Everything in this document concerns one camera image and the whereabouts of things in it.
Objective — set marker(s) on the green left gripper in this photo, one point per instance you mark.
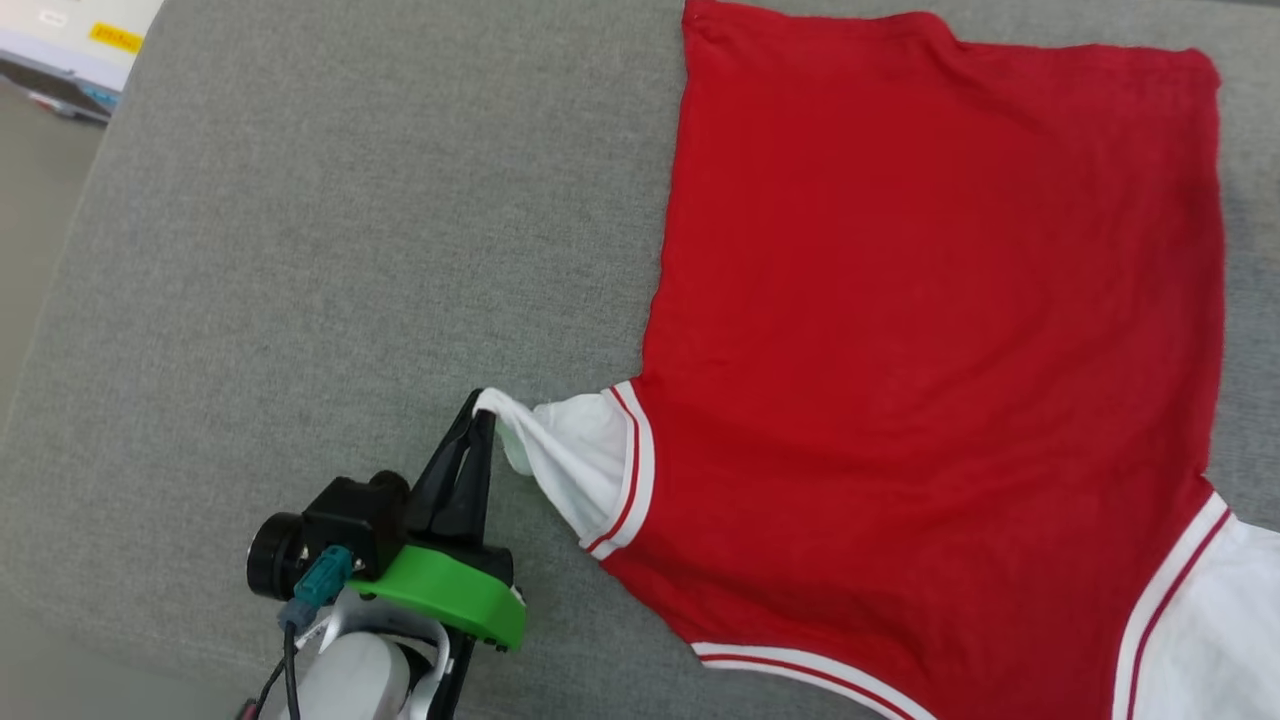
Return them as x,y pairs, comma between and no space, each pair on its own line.
460,595

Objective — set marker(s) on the red and white shirt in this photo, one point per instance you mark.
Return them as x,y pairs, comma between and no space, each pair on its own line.
920,350

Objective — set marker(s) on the yellow warning label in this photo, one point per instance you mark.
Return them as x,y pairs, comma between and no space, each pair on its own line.
116,37

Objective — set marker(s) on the white equipment box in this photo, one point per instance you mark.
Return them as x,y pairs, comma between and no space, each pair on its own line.
60,45

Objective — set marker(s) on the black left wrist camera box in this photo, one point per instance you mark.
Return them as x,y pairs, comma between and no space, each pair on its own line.
355,520

